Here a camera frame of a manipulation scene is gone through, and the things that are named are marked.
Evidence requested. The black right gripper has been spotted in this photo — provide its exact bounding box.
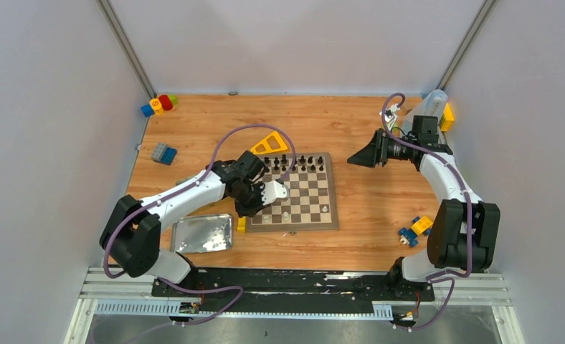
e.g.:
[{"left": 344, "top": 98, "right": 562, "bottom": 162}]
[{"left": 347, "top": 128, "right": 416, "bottom": 168}]

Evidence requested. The yellow arch block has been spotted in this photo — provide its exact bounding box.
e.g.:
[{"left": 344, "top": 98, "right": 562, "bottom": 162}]
[{"left": 237, "top": 216, "right": 247, "bottom": 233}]

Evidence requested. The wooden chess board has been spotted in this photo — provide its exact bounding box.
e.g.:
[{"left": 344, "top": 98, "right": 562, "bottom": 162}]
[{"left": 246, "top": 152, "right": 339, "bottom": 233}]

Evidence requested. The yellow triangle frame block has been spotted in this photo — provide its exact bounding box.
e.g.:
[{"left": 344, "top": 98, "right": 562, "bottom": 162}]
[{"left": 250, "top": 131, "right": 288, "bottom": 155}]

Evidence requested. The gold tin with white pieces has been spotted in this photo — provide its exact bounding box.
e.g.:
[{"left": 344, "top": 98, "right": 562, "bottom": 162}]
[{"left": 176, "top": 176, "right": 199, "bottom": 186}]

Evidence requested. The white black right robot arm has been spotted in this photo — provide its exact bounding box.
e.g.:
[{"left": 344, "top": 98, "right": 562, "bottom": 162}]
[{"left": 347, "top": 115, "right": 500, "bottom": 300}]

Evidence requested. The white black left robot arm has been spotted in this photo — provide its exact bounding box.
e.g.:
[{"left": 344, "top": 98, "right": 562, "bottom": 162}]
[{"left": 99, "top": 151, "right": 288, "bottom": 296}]

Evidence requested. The black chess pieces row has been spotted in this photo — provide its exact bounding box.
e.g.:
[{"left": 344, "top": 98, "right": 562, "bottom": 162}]
[{"left": 262, "top": 154, "right": 326, "bottom": 175}]

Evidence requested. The silver tin lid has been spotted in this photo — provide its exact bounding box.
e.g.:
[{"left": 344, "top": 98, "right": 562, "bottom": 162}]
[{"left": 171, "top": 214, "right": 232, "bottom": 254}]

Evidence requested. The clear blue plastic container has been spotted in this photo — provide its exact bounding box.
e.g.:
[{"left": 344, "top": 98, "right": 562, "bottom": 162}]
[{"left": 401, "top": 89, "right": 448, "bottom": 133}]

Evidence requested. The yellow blue toy car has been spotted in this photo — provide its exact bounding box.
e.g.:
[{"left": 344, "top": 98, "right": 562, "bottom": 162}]
[{"left": 398, "top": 216, "right": 434, "bottom": 247}]

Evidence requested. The blue lego brick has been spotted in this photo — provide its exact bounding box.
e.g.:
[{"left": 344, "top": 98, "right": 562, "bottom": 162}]
[{"left": 159, "top": 147, "right": 177, "bottom": 166}]

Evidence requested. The gray lego brick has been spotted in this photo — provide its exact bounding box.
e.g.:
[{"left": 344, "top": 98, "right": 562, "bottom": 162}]
[{"left": 151, "top": 143, "right": 168, "bottom": 162}]

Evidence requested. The green block at corner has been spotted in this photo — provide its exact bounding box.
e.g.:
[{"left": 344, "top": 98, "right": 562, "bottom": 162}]
[{"left": 168, "top": 94, "right": 179, "bottom": 105}]

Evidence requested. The red cylinder block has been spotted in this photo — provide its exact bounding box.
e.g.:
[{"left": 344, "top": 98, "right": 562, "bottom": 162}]
[{"left": 158, "top": 95, "right": 174, "bottom": 112}]

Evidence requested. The yellow cylinder block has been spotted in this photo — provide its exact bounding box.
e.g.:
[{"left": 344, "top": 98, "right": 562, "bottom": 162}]
[{"left": 150, "top": 98, "right": 165, "bottom": 115}]

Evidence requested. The blue cube block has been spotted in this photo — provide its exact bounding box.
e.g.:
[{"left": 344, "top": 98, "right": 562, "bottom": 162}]
[{"left": 141, "top": 104, "right": 155, "bottom": 118}]

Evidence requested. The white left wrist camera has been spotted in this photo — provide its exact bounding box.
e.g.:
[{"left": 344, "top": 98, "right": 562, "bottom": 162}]
[{"left": 260, "top": 180, "right": 290, "bottom": 205}]

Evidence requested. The yellow block at right wall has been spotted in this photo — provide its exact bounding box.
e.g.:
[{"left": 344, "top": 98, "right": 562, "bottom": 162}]
[{"left": 439, "top": 103, "right": 455, "bottom": 132}]

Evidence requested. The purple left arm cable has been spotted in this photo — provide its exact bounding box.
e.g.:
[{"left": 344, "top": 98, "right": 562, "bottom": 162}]
[{"left": 103, "top": 124, "right": 298, "bottom": 328}]

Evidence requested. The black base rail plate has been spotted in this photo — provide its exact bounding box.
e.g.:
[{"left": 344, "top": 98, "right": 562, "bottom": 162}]
[{"left": 150, "top": 265, "right": 437, "bottom": 319}]

